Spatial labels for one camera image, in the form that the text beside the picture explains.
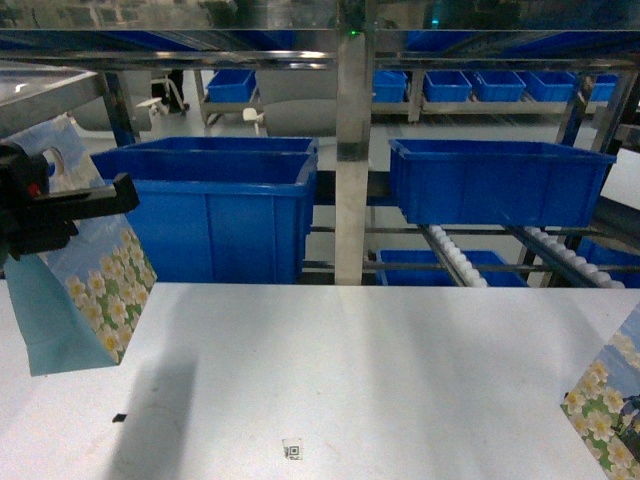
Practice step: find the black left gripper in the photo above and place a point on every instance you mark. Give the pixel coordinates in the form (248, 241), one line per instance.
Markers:
(34, 221)

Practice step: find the flower gift bag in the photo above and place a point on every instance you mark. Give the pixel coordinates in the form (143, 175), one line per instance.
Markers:
(603, 407)
(78, 307)

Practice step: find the blue crate behind table left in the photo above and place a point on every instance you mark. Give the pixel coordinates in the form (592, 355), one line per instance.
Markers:
(221, 209)

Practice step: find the blue crate behind table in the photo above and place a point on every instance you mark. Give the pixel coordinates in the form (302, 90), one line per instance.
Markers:
(221, 209)
(507, 183)

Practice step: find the small QR code sticker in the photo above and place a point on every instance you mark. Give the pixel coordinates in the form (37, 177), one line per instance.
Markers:
(293, 448)

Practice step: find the blue crate behind table right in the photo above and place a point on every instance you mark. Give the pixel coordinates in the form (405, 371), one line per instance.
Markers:
(507, 183)

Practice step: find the steel rack upright post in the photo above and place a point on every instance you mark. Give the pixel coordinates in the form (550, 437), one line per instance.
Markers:
(353, 117)

